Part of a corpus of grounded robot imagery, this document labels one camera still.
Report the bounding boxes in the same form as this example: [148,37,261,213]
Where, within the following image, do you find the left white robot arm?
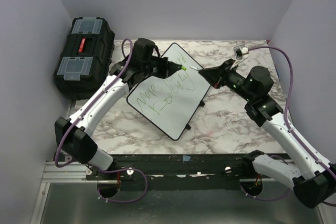
[54,38,185,179]

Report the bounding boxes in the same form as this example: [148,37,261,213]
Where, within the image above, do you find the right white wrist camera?
[232,44,249,68]

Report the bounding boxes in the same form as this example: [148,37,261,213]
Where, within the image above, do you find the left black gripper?
[142,56,182,79]

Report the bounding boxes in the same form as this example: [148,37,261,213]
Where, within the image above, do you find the aluminium frame rail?
[28,98,326,224]

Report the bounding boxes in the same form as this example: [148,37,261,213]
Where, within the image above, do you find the black plastic toolbox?
[54,17,115,101]

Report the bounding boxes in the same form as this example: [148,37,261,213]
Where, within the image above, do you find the white whiteboard black frame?
[127,43,210,141]

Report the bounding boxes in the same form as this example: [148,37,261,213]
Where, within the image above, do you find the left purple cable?
[54,39,149,204]

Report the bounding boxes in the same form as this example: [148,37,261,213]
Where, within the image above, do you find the black mounting rail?
[83,154,266,195]

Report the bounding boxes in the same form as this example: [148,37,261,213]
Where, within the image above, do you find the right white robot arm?
[198,59,335,208]

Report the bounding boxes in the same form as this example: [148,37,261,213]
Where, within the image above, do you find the blue tape piece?
[182,155,191,162]

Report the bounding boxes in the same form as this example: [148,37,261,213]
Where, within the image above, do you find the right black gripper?
[199,58,255,102]

